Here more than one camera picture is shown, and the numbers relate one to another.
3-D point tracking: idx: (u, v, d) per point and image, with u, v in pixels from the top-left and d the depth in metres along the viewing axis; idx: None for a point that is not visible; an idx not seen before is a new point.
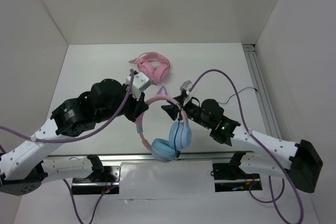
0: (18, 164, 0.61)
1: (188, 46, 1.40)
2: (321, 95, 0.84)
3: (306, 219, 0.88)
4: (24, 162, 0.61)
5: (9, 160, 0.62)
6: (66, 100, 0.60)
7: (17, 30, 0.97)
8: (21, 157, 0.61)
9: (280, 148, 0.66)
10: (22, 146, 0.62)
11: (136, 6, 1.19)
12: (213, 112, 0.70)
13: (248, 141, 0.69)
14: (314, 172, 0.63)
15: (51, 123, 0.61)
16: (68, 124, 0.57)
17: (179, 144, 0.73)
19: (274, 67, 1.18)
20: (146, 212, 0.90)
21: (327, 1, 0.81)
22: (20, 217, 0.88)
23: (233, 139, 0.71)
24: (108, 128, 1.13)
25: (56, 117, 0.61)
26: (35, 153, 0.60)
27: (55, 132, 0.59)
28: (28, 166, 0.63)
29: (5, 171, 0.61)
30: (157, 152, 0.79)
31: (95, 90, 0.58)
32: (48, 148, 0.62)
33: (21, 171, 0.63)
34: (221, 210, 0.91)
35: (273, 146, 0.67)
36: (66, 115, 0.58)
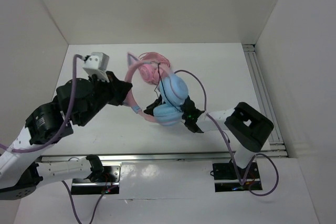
0: (1, 174, 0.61)
1: (188, 46, 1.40)
2: (321, 94, 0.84)
3: (306, 219, 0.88)
4: (6, 171, 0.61)
5: None
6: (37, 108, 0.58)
7: (17, 31, 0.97)
8: (3, 166, 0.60)
9: (222, 114, 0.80)
10: (3, 155, 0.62)
11: (136, 6, 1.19)
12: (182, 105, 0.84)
13: (206, 119, 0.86)
14: (254, 127, 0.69)
15: (24, 131, 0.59)
16: (40, 133, 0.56)
17: (174, 95, 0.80)
19: (274, 67, 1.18)
20: (147, 212, 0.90)
21: (327, 1, 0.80)
22: (21, 216, 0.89)
23: (199, 123, 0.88)
24: (108, 128, 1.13)
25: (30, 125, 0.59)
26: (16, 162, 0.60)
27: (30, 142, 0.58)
28: (12, 175, 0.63)
29: None
30: (164, 119, 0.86)
31: (60, 94, 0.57)
32: (28, 157, 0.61)
33: (7, 180, 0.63)
34: (221, 210, 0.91)
35: (219, 115, 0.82)
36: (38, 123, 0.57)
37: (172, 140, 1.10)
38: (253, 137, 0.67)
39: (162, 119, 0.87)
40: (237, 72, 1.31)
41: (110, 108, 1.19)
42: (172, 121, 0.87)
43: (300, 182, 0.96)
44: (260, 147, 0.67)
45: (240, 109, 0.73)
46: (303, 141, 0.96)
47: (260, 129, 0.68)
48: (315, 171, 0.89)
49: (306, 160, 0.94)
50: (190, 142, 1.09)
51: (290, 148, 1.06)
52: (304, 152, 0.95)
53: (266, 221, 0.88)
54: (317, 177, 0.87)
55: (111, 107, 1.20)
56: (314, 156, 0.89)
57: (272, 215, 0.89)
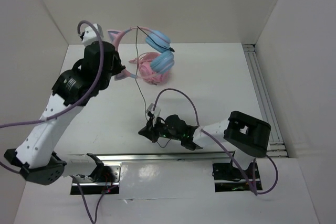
0: (38, 149, 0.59)
1: (188, 47, 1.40)
2: (321, 94, 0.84)
3: (306, 219, 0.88)
4: (43, 145, 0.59)
5: (27, 148, 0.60)
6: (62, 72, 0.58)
7: (17, 30, 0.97)
8: (38, 140, 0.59)
9: (218, 127, 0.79)
10: (34, 130, 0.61)
11: (136, 5, 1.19)
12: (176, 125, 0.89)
13: (202, 136, 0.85)
14: (254, 134, 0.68)
15: (54, 97, 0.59)
16: (73, 92, 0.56)
17: (163, 41, 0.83)
19: (275, 66, 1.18)
20: (147, 212, 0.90)
21: (327, 1, 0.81)
22: (21, 216, 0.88)
23: (196, 140, 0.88)
24: (108, 129, 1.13)
25: (57, 90, 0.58)
26: (50, 130, 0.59)
27: (64, 105, 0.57)
28: (48, 149, 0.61)
29: (27, 160, 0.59)
30: (162, 64, 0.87)
31: (90, 51, 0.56)
32: (61, 124, 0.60)
33: (43, 156, 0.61)
34: (221, 210, 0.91)
35: (214, 129, 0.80)
36: (68, 83, 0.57)
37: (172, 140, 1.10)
38: (255, 144, 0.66)
39: (160, 67, 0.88)
40: (237, 72, 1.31)
41: (111, 108, 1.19)
42: (169, 64, 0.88)
43: (300, 181, 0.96)
44: (264, 152, 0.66)
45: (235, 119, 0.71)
46: (303, 141, 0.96)
47: (260, 135, 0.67)
48: (315, 170, 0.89)
49: (306, 160, 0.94)
50: None
51: (290, 148, 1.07)
52: (304, 152, 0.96)
53: (266, 221, 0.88)
54: (317, 177, 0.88)
55: (111, 107, 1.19)
56: (314, 156, 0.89)
57: (272, 214, 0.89)
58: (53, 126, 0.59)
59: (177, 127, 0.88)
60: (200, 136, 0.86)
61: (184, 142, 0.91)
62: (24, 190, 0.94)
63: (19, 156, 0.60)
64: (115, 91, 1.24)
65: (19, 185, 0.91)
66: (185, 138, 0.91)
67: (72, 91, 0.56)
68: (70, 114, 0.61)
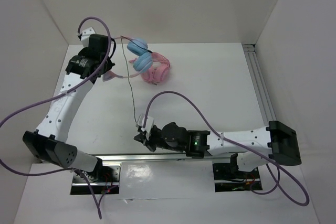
0: (61, 120, 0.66)
1: (187, 47, 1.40)
2: (321, 94, 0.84)
3: (306, 219, 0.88)
4: (65, 116, 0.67)
5: (49, 123, 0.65)
6: (72, 58, 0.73)
7: (17, 31, 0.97)
8: (60, 113, 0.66)
9: (255, 138, 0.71)
10: (54, 106, 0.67)
11: (136, 6, 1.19)
12: (177, 136, 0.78)
13: (225, 146, 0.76)
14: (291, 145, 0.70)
15: (69, 76, 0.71)
16: (87, 67, 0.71)
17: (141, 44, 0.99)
19: (275, 67, 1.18)
20: (147, 212, 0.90)
21: (327, 1, 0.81)
22: (21, 216, 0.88)
23: (212, 151, 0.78)
24: (109, 129, 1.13)
25: (72, 70, 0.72)
26: (71, 102, 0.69)
27: (81, 78, 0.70)
28: (66, 125, 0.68)
29: (52, 132, 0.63)
30: (143, 64, 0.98)
31: (95, 39, 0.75)
32: (77, 98, 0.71)
33: (64, 129, 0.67)
34: (221, 210, 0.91)
35: (249, 140, 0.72)
36: (82, 63, 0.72)
37: None
38: (296, 156, 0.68)
39: (143, 67, 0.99)
40: (237, 72, 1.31)
41: (111, 108, 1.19)
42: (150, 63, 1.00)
43: (300, 182, 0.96)
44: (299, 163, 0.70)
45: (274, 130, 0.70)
46: (303, 141, 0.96)
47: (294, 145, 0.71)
48: (315, 171, 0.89)
49: (306, 160, 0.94)
50: None
51: None
52: (304, 152, 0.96)
53: (266, 221, 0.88)
54: (317, 177, 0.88)
55: (111, 106, 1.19)
56: (314, 156, 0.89)
57: (273, 214, 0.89)
58: (73, 98, 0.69)
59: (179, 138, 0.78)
60: (220, 146, 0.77)
61: (189, 152, 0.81)
62: (25, 190, 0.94)
63: (41, 132, 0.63)
64: (114, 91, 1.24)
65: (19, 185, 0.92)
66: (188, 149, 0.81)
67: (86, 67, 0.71)
68: (84, 90, 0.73)
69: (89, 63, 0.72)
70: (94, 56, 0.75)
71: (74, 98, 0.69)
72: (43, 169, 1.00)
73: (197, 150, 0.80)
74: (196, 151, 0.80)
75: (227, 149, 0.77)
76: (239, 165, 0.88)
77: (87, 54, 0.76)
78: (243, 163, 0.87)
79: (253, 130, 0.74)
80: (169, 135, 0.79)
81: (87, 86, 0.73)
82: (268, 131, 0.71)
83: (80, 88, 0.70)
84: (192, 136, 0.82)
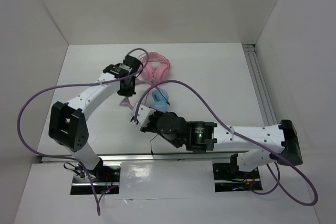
0: (90, 100, 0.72)
1: (187, 46, 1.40)
2: (321, 94, 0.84)
3: (306, 219, 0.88)
4: (94, 100, 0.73)
5: (80, 99, 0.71)
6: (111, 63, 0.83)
7: (17, 31, 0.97)
8: (92, 95, 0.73)
9: (268, 136, 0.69)
10: (86, 90, 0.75)
11: (136, 6, 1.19)
12: (175, 127, 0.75)
13: (235, 140, 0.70)
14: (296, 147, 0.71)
15: (104, 75, 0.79)
16: (122, 72, 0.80)
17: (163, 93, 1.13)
19: (275, 67, 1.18)
20: (147, 212, 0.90)
21: (327, 1, 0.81)
22: (21, 216, 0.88)
23: (217, 147, 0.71)
24: (109, 129, 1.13)
25: (108, 71, 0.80)
26: (102, 92, 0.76)
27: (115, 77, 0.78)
28: (91, 108, 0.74)
29: (81, 106, 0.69)
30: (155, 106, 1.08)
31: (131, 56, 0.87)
32: (105, 92, 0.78)
33: (88, 110, 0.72)
34: (222, 210, 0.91)
35: (261, 137, 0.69)
36: (117, 68, 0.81)
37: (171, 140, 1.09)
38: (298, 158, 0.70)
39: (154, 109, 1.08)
40: (237, 72, 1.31)
41: (111, 108, 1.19)
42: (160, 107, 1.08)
43: (300, 182, 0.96)
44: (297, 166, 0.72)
45: (286, 129, 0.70)
46: (303, 140, 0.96)
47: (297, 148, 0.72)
48: (315, 171, 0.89)
49: (306, 161, 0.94)
50: None
51: None
52: (304, 152, 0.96)
53: (266, 220, 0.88)
54: (317, 177, 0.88)
55: (111, 106, 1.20)
56: (314, 157, 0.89)
57: (273, 214, 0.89)
58: (104, 89, 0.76)
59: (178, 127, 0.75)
60: (229, 139, 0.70)
61: (189, 146, 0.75)
62: (25, 189, 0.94)
63: (71, 105, 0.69)
64: (114, 94, 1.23)
65: (19, 185, 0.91)
66: (189, 141, 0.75)
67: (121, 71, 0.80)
68: (113, 88, 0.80)
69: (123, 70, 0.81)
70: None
71: (105, 89, 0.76)
72: (43, 169, 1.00)
73: (198, 144, 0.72)
74: (197, 145, 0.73)
75: (234, 145, 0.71)
76: (240, 164, 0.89)
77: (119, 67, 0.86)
78: (243, 162, 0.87)
79: (265, 128, 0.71)
80: (166, 127, 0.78)
81: (115, 87, 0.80)
82: (280, 129, 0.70)
83: (111, 85, 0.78)
84: (194, 127, 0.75)
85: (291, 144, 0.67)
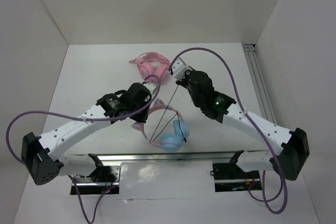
0: (63, 140, 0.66)
1: (187, 47, 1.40)
2: (321, 95, 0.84)
3: (306, 219, 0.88)
4: (69, 139, 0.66)
5: (53, 136, 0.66)
6: (108, 93, 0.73)
7: (17, 33, 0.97)
8: (67, 134, 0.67)
9: (273, 132, 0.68)
10: (66, 125, 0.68)
11: (136, 6, 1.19)
12: (201, 83, 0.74)
13: (242, 121, 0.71)
14: (302, 160, 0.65)
15: (96, 108, 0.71)
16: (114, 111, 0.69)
17: (182, 127, 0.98)
19: (275, 66, 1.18)
20: (147, 212, 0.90)
21: (327, 2, 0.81)
22: (21, 215, 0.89)
23: (226, 118, 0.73)
24: (109, 130, 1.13)
25: (101, 103, 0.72)
26: (83, 130, 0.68)
27: (104, 115, 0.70)
28: (67, 146, 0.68)
29: (49, 146, 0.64)
30: (170, 139, 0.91)
31: (136, 87, 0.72)
32: (90, 129, 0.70)
33: (61, 150, 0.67)
34: (221, 210, 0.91)
35: (266, 130, 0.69)
36: (112, 103, 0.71)
37: None
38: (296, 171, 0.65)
39: (166, 140, 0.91)
40: (237, 72, 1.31)
41: None
42: (173, 145, 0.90)
43: (300, 182, 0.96)
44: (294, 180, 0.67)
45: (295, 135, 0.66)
46: None
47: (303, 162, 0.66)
48: (315, 171, 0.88)
49: (306, 161, 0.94)
50: (190, 142, 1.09)
51: None
52: None
53: (266, 221, 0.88)
54: (317, 177, 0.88)
55: None
56: (314, 157, 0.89)
57: (272, 214, 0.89)
58: (86, 128, 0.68)
59: (202, 86, 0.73)
60: (235, 118, 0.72)
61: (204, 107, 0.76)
62: (25, 189, 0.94)
63: (41, 141, 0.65)
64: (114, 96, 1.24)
65: (19, 185, 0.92)
66: (205, 102, 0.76)
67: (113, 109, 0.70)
68: (101, 125, 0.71)
69: (118, 106, 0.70)
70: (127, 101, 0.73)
71: (87, 127, 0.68)
72: None
73: (211, 107, 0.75)
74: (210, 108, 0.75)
75: (241, 125, 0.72)
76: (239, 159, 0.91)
77: (123, 95, 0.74)
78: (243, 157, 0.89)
79: (276, 126, 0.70)
80: (193, 79, 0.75)
81: (105, 124, 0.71)
82: (289, 134, 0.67)
83: (96, 123, 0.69)
84: (215, 96, 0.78)
85: (291, 148, 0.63)
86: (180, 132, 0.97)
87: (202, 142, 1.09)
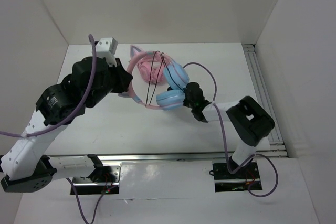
0: (18, 163, 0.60)
1: (187, 47, 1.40)
2: (321, 94, 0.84)
3: (305, 219, 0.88)
4: (23, 160, 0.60)
5: (9, 161, 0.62)
6: (48, 87, 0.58)
7: (17, 33, 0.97)
8: (19, 155, 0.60)
9: (227, 105, 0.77)
10: (17, 144, 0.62)
11: (136, 6, 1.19)
12: (193, 91, 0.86)
13: (211, 109, 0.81)
14: (254, 121, 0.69)
15: (37, 115, 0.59)
16: (54, 112, 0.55)
17: (177, 76, 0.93)
19: (275, 66, 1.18)
20: (147, 211, 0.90)
21: (327, 2, 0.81)
22: (20, 216, 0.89)
23: (205, 112, 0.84)
24: (108, 129, 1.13)
25: (41, 107, 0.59)
26: (31, 148, 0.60)
27: (43, 124, 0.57)
28: (29, 163, 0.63)
29: (9, 171, 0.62)
30: (168, 100, 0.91)
31: (77, 69, 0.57)
32: (41, 141, 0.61)
33: (23, 171, 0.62)
34: (221, 210, 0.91)
35: (223, 105, 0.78)
36: (50, 102, 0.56)
37: (172, 140, 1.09)
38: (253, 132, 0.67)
39: (165, 102, 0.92)
40: (237, 72, 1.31)
41: (111, 109, 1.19)
42: (174, 104, 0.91)
43: (300, 182, 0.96)
44: (257, 144, 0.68)
45: (244, 102, 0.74)
46: (304, 141, 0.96)
47: (259, 125, 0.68)
48: (315, 171, 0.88)
49: (306, 160, 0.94)
50: (190, 142, 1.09)
51: (290, 148, 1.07)
52: (304, 152, 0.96)
53: (265, 221, 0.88)
54: (317, 177, 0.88)
55: (110, 107, 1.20)
56: (314, 156, 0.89)
57: (272, 214, 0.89)
58: (33, 144, 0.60)
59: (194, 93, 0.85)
60: (209, 108, 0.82)
61: (194, 109, 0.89)
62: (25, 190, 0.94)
63: (3, 166, 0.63)
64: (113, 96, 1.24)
65: None
66: (195, 106, 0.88)
67: (53, 110, 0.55)
68: (51, 133, 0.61)
69: (59, 103, 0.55)
70: (75, 91, 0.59)
71: (33, 144, 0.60)
72: None
73: (199, 112, 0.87)
74: (198, 112, 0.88)
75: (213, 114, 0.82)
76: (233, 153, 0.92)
77: (69, 84, 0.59)
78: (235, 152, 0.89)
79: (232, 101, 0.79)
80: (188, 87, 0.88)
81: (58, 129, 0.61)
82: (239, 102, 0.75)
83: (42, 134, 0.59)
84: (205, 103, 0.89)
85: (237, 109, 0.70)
86: (176, 85, 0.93)
87: (202, 142, 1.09)
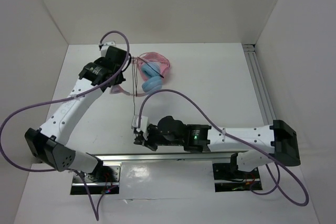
0: (65, 123, 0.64)
1: (188, 46, 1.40)
2: (321, 94, 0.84)
3: (305, 219, 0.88)
4: (70, 119, 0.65)
5: (53, 124, 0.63)
6: (86, 65, 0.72)
7: (16, 33, 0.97)
8: (65, 115, 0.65)
9: (258, 137, 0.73)
10: (61, 108, 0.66)
11: (136, 6, 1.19)
12: (171, 128, 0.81)
13: (226, 141, 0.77)
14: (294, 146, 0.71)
15: (82, 82, 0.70)
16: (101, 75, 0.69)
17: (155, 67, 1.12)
19: (275, 66, 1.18)
20: (147, 212, 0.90)
21: (328, 1, 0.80)
22: (20, 216, 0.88)
23: (211, 145, 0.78)
24: (108, 129, 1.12)
25: (85, 76, 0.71)
26: (78, 106, 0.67)
27: (92, 85, 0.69)
28: (70, 127, 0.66)
29: (53, 133, 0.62)
30: (152, 84, 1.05)
31: (112, 50, 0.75)
32: (84, 105, 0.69)
33: (66, 133, 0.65)
34: (221, 211, 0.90)
35: (252, 138, 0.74)
36: (95, 71, 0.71)
37: None
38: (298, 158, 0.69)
39: (150, 86, 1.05)
40: (237, 72, 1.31)
41: (110, 108, 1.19)
42: (158, 86, 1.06)
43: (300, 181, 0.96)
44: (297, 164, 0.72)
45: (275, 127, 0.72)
46: (303, 141, 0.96)
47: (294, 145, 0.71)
48: (315, 171, 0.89)
49: (306, 161, 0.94)
50: None
51: None
52: (304, 152, 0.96)
53: (265, 221, 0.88)
54: (317, 177, 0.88)
55: (111, 107, 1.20)
56: (314, 157, 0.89)
57: (272, 214, 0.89)
58: (80, 103, 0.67)
59: (174, 129, 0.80)
60: (214, 140, 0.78)
61: (190, 142, 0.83)
62: (25, 189, 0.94)
63: (43, 132, 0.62)
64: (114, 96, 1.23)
65: (19, 184, 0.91)
66: (186, 142, 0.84)
67: (98, 76, 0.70)
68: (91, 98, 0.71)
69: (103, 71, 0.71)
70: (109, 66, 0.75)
71: (81, 103, 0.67)
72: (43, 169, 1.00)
73: (195, 144, 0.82)
74: (194, 145, 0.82)
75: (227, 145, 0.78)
76: (238, 163, 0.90)
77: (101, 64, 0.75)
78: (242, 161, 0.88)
79: (256, 128, 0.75)
80: (164, 129, 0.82)
81: (96, 94, 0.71)
82: (271, 129, 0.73)
83: (88, 95, 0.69)
84: (193, 129, 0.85)
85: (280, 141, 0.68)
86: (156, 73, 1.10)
87: None
